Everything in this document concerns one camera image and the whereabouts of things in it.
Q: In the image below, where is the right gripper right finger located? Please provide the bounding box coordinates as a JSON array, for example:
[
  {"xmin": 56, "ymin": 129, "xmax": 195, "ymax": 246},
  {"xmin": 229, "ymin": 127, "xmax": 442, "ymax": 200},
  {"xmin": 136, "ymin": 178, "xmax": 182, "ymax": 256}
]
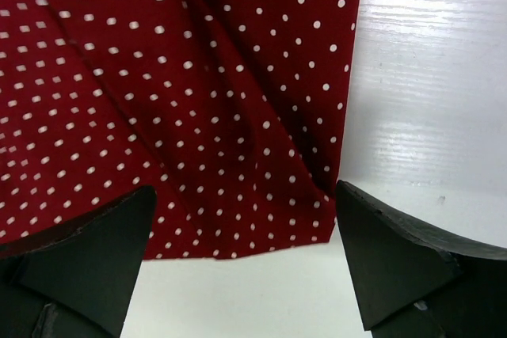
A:
[{"xmin": 336, "ymin": 181, "xmax": 506, "ymax": 338}]

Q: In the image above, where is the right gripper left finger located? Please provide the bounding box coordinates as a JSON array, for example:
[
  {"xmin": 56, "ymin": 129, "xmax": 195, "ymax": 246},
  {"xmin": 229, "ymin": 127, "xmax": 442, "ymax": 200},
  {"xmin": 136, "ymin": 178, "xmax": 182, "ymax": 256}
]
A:
[{"xmin": 1, "ymin": 186, "xmax": 157, "ymax": 337}]

